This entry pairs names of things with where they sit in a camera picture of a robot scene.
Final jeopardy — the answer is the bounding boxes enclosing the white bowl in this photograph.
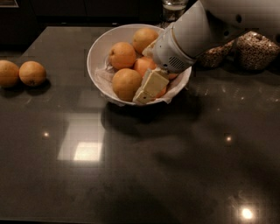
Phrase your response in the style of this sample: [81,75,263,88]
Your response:
[87,24,192,106]

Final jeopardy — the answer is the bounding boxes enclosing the right glass jar with cereal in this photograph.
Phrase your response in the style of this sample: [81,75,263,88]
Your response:
[234,31,280,71]

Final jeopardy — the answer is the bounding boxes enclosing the orange at table far left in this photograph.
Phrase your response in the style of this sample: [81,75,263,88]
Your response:
[0,60,19,88]

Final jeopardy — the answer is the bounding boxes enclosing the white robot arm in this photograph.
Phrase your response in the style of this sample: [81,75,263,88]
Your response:
[133,0,280,104]

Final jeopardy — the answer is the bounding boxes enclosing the orange at bowl front left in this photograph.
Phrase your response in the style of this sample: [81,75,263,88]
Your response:
[112,68,143,102]

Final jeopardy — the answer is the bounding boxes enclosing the left glass jar with grains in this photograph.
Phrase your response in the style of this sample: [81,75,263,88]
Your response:
[160,0,189,28]

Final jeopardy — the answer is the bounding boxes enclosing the orange at bowl back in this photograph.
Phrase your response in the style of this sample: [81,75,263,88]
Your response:
[132,28,158,54]

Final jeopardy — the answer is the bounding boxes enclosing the orange at bowl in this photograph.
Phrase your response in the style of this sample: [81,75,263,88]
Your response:
[132,28,158,54]
[108,42,137,69]
[112,68,143,102]
[156,87,167,99]
[168,73,178,81]

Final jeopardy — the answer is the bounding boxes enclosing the middle glass jar with cereal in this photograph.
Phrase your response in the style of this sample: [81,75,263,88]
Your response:
[197,41,234,69]

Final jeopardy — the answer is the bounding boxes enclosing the glass jar with cereal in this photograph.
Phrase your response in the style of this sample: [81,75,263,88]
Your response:
[197,41,234,69]
[234,31,280,71]

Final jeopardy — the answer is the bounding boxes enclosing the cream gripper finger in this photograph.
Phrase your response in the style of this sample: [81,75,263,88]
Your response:
[133,68,169,105]
[142,40,157,58]

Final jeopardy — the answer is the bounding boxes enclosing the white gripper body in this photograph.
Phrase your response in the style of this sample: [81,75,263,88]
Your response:
[151,23,196,73]

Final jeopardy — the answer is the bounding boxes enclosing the small centre orange in bowl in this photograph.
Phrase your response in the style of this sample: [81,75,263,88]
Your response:
[133,57,157,76]

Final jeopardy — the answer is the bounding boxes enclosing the orange at bowl front right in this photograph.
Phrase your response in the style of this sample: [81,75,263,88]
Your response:
[156,87,167,99]

